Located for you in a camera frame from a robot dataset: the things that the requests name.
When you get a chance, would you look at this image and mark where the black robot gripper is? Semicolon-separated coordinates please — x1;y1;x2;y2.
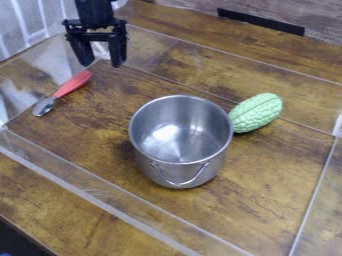
63;0;128;68

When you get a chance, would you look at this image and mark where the orange handled metal spoon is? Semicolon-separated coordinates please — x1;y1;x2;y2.
33;70;93;117

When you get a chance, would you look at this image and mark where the stainless steel pot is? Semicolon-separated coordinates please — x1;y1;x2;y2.
129;95;234;189

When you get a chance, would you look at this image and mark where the green bitter melon toy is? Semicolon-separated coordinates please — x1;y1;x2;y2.
229;93;284;133

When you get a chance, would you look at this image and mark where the clear acrylic enclosure wall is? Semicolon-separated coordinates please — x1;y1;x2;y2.
0;27;342;256

